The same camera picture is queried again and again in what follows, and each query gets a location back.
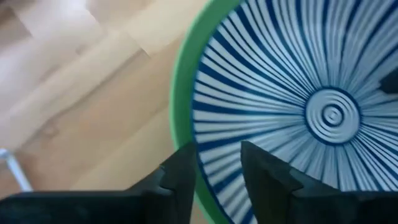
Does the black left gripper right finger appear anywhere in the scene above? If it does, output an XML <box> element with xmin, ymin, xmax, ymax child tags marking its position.
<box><xmin>240</xmin><ymin>140</ymin><xmax>398</xmax><ymax>224</ymax></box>

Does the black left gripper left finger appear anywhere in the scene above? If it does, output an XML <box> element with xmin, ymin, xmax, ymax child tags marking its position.
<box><xmin>0</xmin><ymin>142</ymin><xmax>197</xmax><ymax>224</ymax></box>

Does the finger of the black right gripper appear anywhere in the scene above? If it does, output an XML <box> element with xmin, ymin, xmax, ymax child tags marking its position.
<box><xmin>379</xmin><ymin>70</ymin><xmax>398</xmax><ymax>94</ymax></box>

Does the blue white striped plate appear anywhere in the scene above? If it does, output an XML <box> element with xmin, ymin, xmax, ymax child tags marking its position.
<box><xmin>190</xmin><ymin>0</ymin><xmax>398</xmax><ymax>224</ymax></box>

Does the large green plate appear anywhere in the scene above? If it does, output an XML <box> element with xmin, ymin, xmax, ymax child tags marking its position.
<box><xmin>169</xmin><ymin>0</ymin><xmax>246</xmax><ymax>224</ymax></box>

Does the white wire dish rack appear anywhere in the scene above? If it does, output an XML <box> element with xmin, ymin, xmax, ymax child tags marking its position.
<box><xmin>0</xmin><ymin>148</ymin><xmax>34</xmax><ymax>192</ymax></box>

